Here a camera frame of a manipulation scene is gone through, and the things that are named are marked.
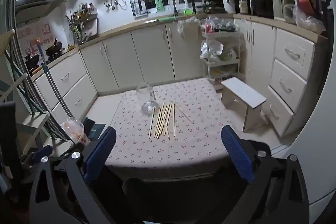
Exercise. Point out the clear bottle with white label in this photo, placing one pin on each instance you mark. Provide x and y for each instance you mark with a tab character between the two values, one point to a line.
243	5

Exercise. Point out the white rolling cart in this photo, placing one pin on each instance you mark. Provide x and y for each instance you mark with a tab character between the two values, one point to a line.
236	37

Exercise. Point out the black rice cooker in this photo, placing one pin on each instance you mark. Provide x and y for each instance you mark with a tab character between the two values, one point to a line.
262	2

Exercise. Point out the cream base kitchen cabinets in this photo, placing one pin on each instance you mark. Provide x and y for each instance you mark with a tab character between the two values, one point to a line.
147	56

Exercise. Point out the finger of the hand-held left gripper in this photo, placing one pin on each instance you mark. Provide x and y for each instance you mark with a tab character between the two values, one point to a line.
43	151

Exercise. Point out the clear glass jar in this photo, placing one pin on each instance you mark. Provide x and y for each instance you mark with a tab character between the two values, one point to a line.
147	106

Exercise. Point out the blue dustpan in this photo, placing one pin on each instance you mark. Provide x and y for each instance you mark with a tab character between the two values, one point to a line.
94	129

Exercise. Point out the green sink mat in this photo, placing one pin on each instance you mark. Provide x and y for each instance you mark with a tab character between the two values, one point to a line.
168	19

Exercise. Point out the red hanging pan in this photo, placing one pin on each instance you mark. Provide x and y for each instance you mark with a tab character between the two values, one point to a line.
305	2

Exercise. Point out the floral cherry print tablecloth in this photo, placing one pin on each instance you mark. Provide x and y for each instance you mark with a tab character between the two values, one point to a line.
183	140

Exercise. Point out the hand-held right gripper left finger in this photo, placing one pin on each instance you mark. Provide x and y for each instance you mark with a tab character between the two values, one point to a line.
101	150

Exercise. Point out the group of wooden chopsticks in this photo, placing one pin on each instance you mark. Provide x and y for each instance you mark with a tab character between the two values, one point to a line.
160	121

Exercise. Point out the range hood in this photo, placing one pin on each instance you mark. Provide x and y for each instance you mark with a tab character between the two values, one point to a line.
39	6

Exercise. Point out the crumpled clear plastic bag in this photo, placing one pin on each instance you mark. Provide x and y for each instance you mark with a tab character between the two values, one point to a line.
308	20

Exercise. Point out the green dish soap bottle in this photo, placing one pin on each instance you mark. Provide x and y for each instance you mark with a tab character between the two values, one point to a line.
159	5

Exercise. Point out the clear hanging plastic bag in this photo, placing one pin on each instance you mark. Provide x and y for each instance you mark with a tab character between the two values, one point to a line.
187	28

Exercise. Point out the wall utensil rack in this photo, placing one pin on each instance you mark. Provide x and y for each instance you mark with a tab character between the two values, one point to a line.
81	22

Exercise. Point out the black wok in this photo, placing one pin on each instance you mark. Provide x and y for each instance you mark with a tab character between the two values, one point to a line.
32	61
53	49

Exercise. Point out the clear plastic bag with orange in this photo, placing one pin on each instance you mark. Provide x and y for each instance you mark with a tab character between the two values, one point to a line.
72	129

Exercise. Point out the pink wall stickers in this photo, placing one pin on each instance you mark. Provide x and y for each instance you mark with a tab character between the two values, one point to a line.
31	37

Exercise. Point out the folding chair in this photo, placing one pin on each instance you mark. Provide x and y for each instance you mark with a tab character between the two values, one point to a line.
15	77

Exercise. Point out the white spray bottle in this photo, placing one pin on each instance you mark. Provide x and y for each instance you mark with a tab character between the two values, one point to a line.
185	1

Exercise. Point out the white wooden stool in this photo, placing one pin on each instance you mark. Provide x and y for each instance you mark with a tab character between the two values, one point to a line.
244	95

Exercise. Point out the white electric water boiler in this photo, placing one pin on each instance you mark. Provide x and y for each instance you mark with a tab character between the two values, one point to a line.
282	2

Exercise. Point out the white thermos jug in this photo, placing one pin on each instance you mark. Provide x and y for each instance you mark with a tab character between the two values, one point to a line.
228	3

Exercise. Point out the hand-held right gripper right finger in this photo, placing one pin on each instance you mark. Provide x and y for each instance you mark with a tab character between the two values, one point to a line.
236	153

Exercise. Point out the white plastic bag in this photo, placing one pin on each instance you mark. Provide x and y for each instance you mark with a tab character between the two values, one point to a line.
211	49

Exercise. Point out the metal sink faucet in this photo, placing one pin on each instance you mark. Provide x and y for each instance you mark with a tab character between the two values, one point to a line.
172	1

